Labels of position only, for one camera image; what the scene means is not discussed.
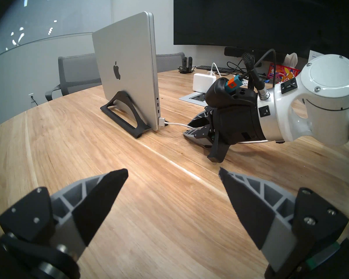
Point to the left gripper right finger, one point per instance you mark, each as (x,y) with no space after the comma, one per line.
(261,217)

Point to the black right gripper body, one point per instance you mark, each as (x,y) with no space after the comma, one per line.
(235,124)

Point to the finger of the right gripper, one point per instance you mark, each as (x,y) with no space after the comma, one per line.
(202,120)
(202,136)

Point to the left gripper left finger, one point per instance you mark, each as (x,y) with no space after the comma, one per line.
(87,205)

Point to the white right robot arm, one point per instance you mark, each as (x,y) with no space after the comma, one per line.
(328,78)

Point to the black controller charging dock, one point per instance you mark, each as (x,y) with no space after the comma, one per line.
(187,63)

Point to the silver MacBook laptop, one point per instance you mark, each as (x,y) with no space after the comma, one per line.
(125,63)

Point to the silver table power outlet box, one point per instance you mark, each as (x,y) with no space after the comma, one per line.
(189,97)

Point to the large white power adapter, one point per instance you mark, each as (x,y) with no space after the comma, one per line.
(202,83)

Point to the black keyboard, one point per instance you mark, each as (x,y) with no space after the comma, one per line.
(209,68)

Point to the grey mesh office chair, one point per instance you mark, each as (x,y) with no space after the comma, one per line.
(168,62)
(75,72)

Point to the black vertical laptop stand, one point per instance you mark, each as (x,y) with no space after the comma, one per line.
(133,130)

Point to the colourful tissue box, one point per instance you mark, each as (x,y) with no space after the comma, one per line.
(285,72)

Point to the black soundbar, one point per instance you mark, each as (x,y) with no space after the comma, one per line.
(235,51)

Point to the white paper sheet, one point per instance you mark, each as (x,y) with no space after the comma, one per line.
(314,55)

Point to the large black TV screen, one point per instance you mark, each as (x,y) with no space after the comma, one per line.
(250,17)

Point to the wide glass whiteboard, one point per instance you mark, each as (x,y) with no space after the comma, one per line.
(46,17)

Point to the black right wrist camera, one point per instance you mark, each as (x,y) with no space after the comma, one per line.
(218,91)

